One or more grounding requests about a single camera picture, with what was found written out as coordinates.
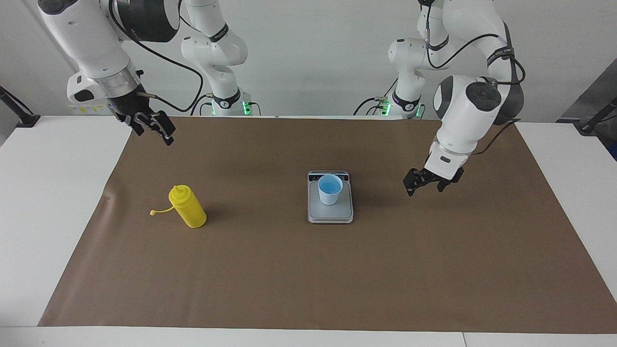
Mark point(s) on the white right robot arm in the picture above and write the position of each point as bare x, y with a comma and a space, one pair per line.
82, 33

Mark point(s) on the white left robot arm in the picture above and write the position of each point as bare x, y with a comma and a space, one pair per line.
465, 111

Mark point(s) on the black table clamp stand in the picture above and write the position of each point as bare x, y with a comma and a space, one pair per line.
590, 126
26, 119

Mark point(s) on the light blue cup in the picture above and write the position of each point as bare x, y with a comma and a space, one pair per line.
330, 196

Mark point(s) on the white wall outlet strip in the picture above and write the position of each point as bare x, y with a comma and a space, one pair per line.
89, 110

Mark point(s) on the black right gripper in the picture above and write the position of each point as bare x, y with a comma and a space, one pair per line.
132, 108

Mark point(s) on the blue object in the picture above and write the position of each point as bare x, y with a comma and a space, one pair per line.
613, 152

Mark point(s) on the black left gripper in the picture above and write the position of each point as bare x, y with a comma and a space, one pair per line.
426, 177

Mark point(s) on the dark grey panel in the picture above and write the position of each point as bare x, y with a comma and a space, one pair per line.
602, 91

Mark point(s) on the brown paper mat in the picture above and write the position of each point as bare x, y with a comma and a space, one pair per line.
308, 274

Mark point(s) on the silver digital kitchen scale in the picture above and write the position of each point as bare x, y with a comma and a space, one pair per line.
330, 214

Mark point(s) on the yellow squeeze bottle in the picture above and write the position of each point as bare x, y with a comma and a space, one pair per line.
190, 212

